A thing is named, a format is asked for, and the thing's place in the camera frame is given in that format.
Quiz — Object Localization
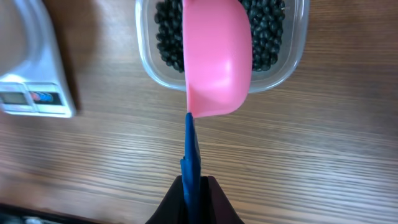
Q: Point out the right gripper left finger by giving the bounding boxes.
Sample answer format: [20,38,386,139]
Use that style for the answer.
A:
[146,175,188,224]

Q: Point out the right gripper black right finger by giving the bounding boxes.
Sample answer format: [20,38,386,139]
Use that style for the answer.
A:
[200,176,244,224]

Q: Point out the pink scoop blue handle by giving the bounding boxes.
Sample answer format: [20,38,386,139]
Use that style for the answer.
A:
[180,0,252,223]

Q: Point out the white digital kitchen scale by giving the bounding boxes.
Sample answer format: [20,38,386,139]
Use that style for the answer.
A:
[1,0,76,118]

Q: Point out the clear plastic container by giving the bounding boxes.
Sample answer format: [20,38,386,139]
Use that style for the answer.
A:
[135,0,310,93]

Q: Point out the black beans in container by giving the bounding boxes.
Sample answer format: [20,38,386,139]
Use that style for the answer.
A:
[154,0,285,73]

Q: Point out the black mounting rail base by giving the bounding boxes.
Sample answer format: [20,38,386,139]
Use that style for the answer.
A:
[1,203,95,224]

